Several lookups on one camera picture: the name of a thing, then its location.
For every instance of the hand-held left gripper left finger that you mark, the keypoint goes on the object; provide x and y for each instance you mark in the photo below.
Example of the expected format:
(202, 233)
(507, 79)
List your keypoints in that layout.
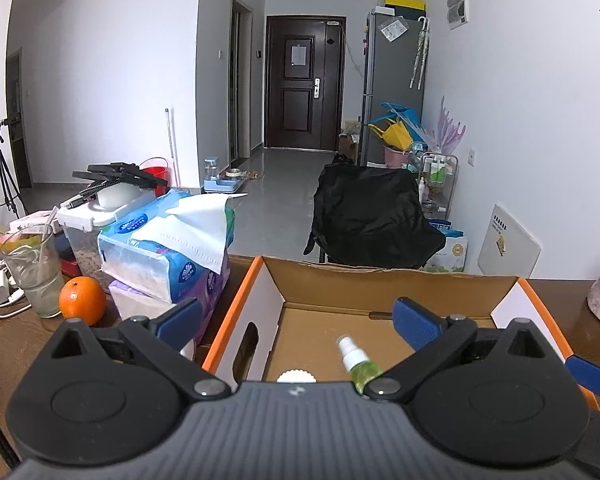
(180, 317)

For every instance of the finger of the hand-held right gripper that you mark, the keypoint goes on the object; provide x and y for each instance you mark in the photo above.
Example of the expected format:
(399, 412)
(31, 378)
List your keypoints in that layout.
(592, 374)

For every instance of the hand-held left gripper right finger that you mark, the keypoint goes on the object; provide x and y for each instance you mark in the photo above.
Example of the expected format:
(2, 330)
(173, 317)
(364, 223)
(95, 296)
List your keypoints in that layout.
(415, 322)

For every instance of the orange-rimmed cardboard box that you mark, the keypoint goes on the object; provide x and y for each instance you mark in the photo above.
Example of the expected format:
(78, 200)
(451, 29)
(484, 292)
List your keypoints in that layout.
(380, 285)

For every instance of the green spray bottle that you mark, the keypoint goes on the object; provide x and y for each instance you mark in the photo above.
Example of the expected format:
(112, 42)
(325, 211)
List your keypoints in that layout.
(361, 366)

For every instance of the white ribbed lid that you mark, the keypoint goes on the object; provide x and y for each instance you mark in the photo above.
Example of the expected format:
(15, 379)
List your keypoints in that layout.
(295, 377)

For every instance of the purple tissue pack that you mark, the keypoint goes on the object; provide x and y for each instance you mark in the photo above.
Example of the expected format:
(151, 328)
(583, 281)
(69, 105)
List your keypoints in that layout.
(210, 290)

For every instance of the blue tissue pack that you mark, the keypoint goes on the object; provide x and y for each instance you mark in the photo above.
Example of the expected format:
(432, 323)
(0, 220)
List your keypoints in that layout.
(145, 255)

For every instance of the white and blue bag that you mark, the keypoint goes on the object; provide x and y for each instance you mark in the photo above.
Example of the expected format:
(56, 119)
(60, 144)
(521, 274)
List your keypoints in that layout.
(455, 250)

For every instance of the orange fruit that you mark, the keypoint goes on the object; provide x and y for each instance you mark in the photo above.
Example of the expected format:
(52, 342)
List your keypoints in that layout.
(82, 301)

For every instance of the clear container white lid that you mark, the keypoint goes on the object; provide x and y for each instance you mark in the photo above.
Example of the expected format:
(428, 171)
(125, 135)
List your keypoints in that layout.
(85, 250)

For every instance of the white leaning board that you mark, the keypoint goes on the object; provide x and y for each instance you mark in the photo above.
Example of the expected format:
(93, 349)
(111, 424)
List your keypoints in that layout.
(510, 245)

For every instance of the white bowl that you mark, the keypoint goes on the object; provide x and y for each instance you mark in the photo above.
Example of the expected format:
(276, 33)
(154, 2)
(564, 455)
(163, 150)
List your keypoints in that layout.
(117, 197)

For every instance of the metal trolley cart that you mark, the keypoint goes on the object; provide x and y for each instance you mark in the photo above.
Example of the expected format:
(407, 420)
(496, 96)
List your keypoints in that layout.
(437, 180)

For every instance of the blue pet water feeder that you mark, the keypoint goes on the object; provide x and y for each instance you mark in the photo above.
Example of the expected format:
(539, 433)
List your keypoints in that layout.
(225, 179)

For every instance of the clear drinking glass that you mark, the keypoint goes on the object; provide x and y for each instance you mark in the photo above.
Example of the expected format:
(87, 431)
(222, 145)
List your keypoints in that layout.
(32, 280)

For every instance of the red bucket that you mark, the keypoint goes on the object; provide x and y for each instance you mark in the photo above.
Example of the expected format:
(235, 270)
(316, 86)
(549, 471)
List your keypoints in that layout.
(156, 166)

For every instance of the black folding stand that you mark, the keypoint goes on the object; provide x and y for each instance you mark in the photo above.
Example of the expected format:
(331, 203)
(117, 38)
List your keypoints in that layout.
(125, 172)

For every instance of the pink bucket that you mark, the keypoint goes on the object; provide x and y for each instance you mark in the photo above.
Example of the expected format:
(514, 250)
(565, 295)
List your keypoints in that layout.
(395, 157)

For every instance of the pink and white box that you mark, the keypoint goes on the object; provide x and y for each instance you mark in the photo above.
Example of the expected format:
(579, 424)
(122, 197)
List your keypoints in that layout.
(30, 221)

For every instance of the small brown cardboard box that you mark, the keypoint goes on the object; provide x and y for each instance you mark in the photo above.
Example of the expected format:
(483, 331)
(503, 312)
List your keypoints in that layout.
(349, 142)

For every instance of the purple feather decoration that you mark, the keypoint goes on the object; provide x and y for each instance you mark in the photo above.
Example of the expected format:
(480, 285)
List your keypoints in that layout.
(447, 127)

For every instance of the black tripod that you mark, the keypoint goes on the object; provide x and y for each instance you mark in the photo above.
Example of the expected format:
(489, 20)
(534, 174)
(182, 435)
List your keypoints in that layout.
(2, 175)

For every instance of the dark brown entrance door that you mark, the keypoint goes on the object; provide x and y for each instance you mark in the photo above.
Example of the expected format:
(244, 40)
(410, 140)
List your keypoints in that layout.
(302, 105)

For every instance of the grey interior door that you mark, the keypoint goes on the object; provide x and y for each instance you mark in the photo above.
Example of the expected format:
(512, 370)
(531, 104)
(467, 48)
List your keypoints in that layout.
(241, 80)

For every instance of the grey refrigerator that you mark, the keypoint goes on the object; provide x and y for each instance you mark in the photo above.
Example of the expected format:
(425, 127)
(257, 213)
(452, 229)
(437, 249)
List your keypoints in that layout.
(392, 70)

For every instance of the white folded umbrella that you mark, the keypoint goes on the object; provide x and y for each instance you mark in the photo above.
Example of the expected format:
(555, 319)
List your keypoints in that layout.
(420, 55)

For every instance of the white paper door notice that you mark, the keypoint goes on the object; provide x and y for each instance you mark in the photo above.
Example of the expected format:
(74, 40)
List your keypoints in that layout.
(299, 55)

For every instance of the clear packet on refrigerator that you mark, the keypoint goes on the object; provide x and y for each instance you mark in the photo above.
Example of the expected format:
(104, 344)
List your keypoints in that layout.
(392, 30)

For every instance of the yellow and black box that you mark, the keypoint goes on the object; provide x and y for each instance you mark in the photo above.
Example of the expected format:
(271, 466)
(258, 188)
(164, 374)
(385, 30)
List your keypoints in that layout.
(405, 2)

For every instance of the white wall outlet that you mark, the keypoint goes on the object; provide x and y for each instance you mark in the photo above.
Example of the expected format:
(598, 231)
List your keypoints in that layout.
(472, 157)

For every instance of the white wall electric panel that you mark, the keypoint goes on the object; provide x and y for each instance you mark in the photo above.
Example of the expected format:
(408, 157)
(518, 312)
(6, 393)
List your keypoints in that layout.
(456, 2)

